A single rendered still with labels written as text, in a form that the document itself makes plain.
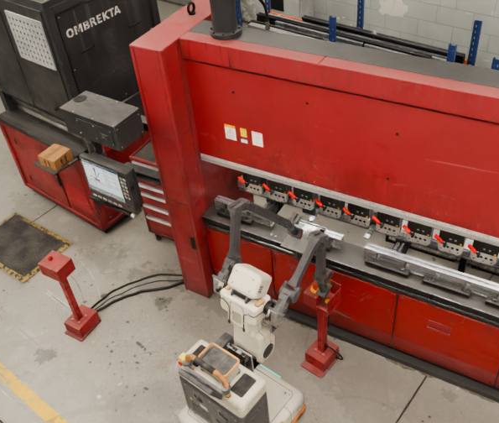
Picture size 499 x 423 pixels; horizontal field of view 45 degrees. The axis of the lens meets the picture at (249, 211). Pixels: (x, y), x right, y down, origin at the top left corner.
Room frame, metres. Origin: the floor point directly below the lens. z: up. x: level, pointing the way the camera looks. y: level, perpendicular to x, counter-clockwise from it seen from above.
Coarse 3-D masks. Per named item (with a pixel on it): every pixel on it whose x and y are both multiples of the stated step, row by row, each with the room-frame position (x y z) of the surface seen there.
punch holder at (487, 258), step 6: (474, 240) 2.44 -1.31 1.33; (474, 246) 2.44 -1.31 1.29; (480, 246) 2.42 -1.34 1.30; (486, 246) 2.40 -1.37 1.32; (492, 246) 2.38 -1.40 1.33; (486, 252) 2.40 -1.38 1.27; (492, 252) 2.38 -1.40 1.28; (498, 252) 2.36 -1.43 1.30; (474, 258) 2.43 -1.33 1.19; (480, 258) 2.41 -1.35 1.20; (486, 258) 2.39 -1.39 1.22; (492, 258) 2.37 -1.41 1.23; (492, 264) 2.37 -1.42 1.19
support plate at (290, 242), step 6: (318, 228) 3.04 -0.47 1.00; (288, 240) 2.96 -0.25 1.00; (294, 240) 2.95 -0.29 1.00; (300, 240) 2.94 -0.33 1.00; (306, 240) 2.94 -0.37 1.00; (282, 246) 2.91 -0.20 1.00; (288, 246) 2.90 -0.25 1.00; (294, 246) 2.89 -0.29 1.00; (300, 246) 2.89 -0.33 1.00; (306, 246) 2.88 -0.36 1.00; (300, 252) 2.83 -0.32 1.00
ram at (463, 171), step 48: (192, 96) 3.54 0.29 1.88; (240, 96) 3.32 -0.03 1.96; (288, 96) 3.12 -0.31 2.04; (336, 96) 2.95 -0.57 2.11; (240, 144) 3.34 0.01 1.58; (288, 144) 3.13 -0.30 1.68; (336, 144) 2.95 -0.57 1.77; (384, 144) 2.78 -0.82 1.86; (432, 144) 2.63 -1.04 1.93; (480, 144) 2.49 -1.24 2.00; (384, 192) 2.76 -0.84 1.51; (432, 192) 2.60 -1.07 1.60; (480, 192) 2.46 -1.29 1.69; (480, 240) 2.43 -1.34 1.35
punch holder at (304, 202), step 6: (294, 192) 3.11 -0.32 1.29; (300, 192) 3.09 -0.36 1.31; (306, 192) 3.07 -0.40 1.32; (312, 192) 3.04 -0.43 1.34; (300, 198) 3.09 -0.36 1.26; (306, 198) 3.06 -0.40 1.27; (312, 198) 3.04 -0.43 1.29; (294, 204) 3.11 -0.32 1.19; (300, 204) 3.09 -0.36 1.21; (306, 204) 3.06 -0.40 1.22; (312, 204) 3.04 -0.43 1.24
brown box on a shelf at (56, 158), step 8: (56, 144) 4.33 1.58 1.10; (48, 152) 4.23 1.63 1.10; (56, 152) 4.21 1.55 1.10; (64, 152) 4.21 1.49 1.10; (40, 160) 4.19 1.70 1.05; (48, 160) 4.13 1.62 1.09; (56, 160) 4.12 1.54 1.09; (64, 160) 4.17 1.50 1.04; (72, 160) 4.22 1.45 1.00; (48, 168) 4.15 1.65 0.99; (56, 168) 4.09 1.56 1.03; (64, 168) 4.13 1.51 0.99
